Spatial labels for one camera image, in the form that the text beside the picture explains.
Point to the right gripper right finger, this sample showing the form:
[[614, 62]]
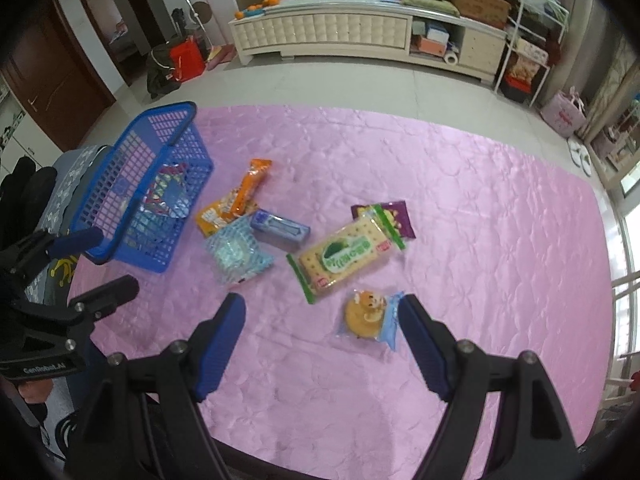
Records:
[[532, 438]]

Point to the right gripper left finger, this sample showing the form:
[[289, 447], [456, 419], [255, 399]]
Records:
[[143, 420]]

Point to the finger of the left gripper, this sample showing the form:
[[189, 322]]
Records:
[[100, 294], [25, 259]]

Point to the blue plastic mesh basket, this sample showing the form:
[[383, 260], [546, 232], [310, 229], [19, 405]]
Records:
[[160, 135]]

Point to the red snack pouch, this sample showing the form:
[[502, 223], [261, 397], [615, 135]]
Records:
[[166, 195]]

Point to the light blue lattice snack pack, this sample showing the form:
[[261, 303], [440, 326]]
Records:
[[237, 254]]

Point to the orange wafer bar wrapper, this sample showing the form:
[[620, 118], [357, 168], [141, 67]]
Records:
[[243, 196]]

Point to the bear cake blue wrapper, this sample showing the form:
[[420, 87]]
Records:
[[370, 315]]

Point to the blue purple gum box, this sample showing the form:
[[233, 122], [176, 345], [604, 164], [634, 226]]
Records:
[[278, 231]]

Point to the green cracker pack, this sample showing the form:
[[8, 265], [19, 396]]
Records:
[[339, 256]]

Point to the purple snack packet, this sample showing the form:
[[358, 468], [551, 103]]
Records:
[[396, 213]]

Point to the orange cracker snack bag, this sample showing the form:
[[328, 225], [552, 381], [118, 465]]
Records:
[[216, 216]]

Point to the operator hand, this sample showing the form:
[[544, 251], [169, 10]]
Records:
[[35, 391]]

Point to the pink quilted table cloth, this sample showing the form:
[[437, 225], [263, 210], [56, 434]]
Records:
[[506, 249]]

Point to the black bag on floor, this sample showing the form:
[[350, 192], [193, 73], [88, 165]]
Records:
[[160, 73]]

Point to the red shopping bag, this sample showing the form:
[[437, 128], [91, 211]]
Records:
[[188, 61]]

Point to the pink broom and dustpan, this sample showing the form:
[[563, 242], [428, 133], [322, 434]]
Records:
[[219, 53]]

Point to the oranges on blue plate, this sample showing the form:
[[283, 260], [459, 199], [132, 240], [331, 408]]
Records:
[[255, 9]]

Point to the pink shopping bag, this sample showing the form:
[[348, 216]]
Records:
[[565, 113]]

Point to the cream tufted tv cabinet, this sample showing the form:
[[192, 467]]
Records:
[[377, 29]]

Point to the white paper roll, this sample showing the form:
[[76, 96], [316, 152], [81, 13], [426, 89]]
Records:
[[451, 57]]

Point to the white metal shelf rack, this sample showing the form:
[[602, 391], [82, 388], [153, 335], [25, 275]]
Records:
[[535, 30]]

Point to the green folded cloth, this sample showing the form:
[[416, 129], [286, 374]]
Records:
[[439, 6]]

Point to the cardboard box on cabinet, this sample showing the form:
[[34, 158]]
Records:
[[494, 13]]

